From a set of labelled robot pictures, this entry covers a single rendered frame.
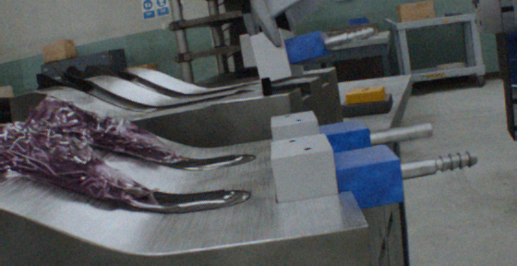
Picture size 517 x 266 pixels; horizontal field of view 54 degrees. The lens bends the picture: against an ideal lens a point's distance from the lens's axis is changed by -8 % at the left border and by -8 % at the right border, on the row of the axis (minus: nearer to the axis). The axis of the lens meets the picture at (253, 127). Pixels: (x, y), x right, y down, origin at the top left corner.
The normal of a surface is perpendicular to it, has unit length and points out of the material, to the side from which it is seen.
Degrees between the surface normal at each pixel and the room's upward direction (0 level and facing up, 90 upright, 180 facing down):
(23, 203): 25
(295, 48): 82
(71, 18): 90
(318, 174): 90
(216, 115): 90
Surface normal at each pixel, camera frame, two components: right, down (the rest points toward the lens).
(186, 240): -0.16, -0.97
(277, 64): -0.35, 0.07
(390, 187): -0.04, 0.17
